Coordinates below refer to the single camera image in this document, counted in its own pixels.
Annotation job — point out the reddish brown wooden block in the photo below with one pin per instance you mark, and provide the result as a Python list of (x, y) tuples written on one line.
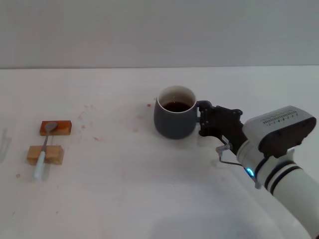
[(63, 127)]

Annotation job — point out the dark grey ceramic cup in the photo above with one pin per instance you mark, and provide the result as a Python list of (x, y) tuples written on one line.
[(172, 124)]

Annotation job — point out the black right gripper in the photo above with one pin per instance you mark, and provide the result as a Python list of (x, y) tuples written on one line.
[(229, 127)]

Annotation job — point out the light tan wooden block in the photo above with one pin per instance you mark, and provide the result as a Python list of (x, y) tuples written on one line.
[(53, 154)]

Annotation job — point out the right wrist camera housing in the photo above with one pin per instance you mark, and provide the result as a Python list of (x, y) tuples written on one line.
[(284, 129)]

